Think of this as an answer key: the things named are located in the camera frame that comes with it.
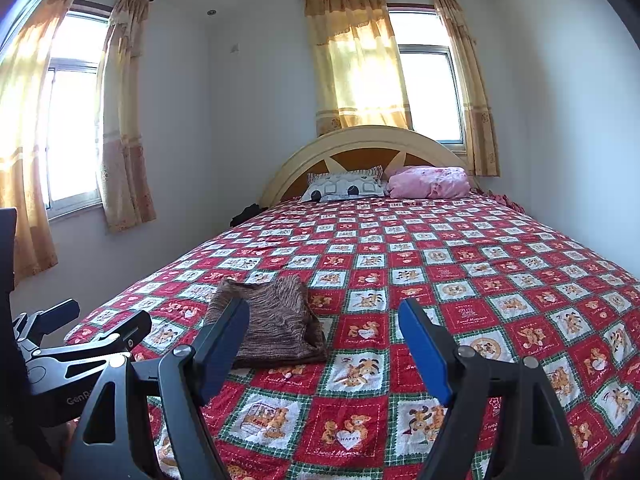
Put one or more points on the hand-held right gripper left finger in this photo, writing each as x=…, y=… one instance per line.
x=225, y=355

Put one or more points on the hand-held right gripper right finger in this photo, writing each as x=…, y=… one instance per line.
x=425, y=350

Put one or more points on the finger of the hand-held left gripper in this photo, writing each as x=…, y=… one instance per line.
x=110, y=332
x=50, y=317

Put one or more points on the brown knit sweater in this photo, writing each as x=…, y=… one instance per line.
x=280, y=320

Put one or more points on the red checked bedsheet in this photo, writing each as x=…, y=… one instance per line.
x=450, y=285

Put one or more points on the dark cloth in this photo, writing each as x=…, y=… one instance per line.
x=247, y=214

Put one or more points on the pink pillow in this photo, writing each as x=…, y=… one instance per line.
x=430, y=182

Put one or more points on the grey white patterned pillow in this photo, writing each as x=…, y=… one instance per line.
x=345, y=187

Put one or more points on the cream wooden headboard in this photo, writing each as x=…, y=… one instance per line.
x=300, y=165

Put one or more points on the window behind headboard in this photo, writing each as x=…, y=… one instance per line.
x=430, y=95

